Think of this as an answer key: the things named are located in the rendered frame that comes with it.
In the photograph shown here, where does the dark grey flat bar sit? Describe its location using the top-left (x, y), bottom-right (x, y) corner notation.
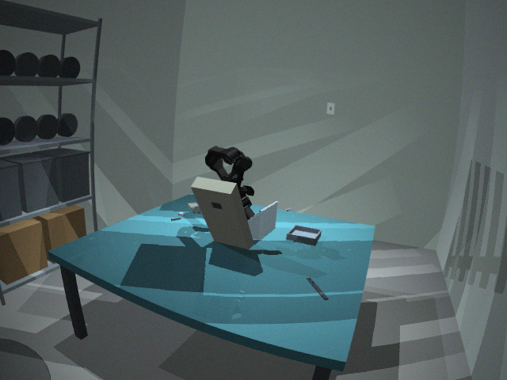
top-left (307, 278), bottom-right (329, 300)

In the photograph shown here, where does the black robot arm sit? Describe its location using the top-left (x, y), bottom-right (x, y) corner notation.
top-left (205, 146), bottom-right (255, 221)

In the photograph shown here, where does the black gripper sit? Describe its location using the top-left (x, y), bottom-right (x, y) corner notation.
top-left (229, 171), bottom-right (254, 199)

